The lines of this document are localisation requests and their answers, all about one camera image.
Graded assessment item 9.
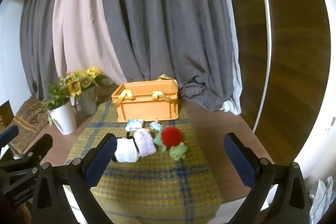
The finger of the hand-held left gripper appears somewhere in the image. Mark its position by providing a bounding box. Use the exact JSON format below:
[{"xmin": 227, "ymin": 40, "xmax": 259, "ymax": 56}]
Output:
[
  {"xmin": 22, "ymin": 133, "xmax": 53, "ymax": 161},
  {"xmin": 0, "ymin": 125, "xmax": 20, "ymax": 147}
]

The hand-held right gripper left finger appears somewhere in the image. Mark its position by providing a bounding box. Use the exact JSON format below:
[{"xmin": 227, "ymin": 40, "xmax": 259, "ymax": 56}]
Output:
[{"xmin": 31, "ymin": 132, "xmax": 118, "ymax": 224}]

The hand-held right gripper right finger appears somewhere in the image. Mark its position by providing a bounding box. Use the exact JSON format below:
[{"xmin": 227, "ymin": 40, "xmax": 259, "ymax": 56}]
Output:
[{"xmin": 223, "ymin": 132, "xmax": 311, "ymax": 224}]

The black and white panda plush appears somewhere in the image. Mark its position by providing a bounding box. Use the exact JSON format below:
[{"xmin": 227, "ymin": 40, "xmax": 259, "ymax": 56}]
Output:
[{"xmin": 112, "ymin": 132, "xmax": 139, "ymax": 163}]

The lavender knit cloth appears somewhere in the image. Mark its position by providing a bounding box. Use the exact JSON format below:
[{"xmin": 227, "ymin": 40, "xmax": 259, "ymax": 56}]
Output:
[{"xmin": 133, "ymin": 129, "xmax": 157, "ymax": 157}]

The orange plastic crate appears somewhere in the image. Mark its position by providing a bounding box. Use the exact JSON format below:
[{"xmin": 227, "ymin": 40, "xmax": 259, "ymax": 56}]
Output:
[{"xmin": 111, "ymin": 79, "xmax": 179, "ymax": 123}]

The dark wooden cabinet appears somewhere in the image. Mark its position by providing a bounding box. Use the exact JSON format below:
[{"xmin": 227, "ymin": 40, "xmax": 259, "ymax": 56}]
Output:
[{"xmin": 0, "ymin": 100, "xmax": 14, "ymax": 125}]

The brown patterned rug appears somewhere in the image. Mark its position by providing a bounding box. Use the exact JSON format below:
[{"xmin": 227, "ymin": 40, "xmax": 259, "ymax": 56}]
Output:
[{"xmin": 9, "ymin": 97, "xmax": 51, "ymax": 154}]

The white vase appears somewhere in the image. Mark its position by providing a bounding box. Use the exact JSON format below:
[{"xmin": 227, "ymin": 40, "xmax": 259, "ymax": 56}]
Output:
[{"xmin": 48, "ymin": 100, "xmax": 77, "ymax": 135}]

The tissue pack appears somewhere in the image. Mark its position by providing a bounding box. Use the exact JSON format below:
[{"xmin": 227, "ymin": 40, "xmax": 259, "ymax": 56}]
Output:
[{"xmin": 125, "ymin": 119, "xmax": 145, "ymax": 132}]

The green leafy bouquet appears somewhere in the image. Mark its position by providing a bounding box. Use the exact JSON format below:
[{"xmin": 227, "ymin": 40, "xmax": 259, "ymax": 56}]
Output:
[{"xmin": 42, "ymin": 76, "xmax": 72, "ymax": 110}]

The green vase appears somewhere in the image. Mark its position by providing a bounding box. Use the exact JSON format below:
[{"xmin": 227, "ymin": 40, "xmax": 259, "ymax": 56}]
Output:
[{"xmin": 77, "ymin": 86, "xmax": 98, "ymax": 116}]

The yellow blue plaid mat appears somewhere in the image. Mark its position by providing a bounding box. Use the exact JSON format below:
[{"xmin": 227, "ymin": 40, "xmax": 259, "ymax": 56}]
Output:
[{"xmin": 64, "ymin": 101, "xmax": 222, "ymax": 224}]

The white sheer curtain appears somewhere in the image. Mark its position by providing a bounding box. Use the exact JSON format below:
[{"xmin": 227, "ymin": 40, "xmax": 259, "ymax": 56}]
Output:
[{"xmin": 219, "ymin": 0, "xmax": 243, "ymax": 115}]

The sunflower bouquet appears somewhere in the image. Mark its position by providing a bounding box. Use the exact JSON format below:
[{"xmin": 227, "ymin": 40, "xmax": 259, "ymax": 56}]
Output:
[{"xmin": 65, "ymin": 67, "xmax": 115, "ymax": 97}]

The white leaf-patterned cloth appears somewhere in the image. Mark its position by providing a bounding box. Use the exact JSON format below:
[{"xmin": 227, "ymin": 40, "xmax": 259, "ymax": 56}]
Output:
[{"xmin": 309, "ymin": 176, "xmax": 334, "ymax": 224}]

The pink curtain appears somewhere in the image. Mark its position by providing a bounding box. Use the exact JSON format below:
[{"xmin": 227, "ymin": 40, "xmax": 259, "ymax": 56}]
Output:
[{"xmin": 52, "ymin": 0, "xmax": 129, "ymax": 83}]

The white trim strip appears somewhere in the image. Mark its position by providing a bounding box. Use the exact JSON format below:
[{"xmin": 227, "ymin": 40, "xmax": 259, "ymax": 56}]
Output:
[{"xmin": 251, "ymin": 0, "xmax": 272, "ymax": 132}]

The grey curtain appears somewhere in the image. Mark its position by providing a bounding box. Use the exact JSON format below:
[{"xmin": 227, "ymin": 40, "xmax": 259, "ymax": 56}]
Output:
[{"xmin": 20, "ymin": 0, "xmax": 243, "ymax": 112}]

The yellow crate handle strap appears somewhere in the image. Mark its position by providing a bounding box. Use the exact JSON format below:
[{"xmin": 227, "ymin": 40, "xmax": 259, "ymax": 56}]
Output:
[
  {"xmin": 116, "ymin": 90, "xmax": 136, "ymax": 107},
  {"xmin": 152, "ymin": 91, "xmax": 175, "ymax": 104}
]

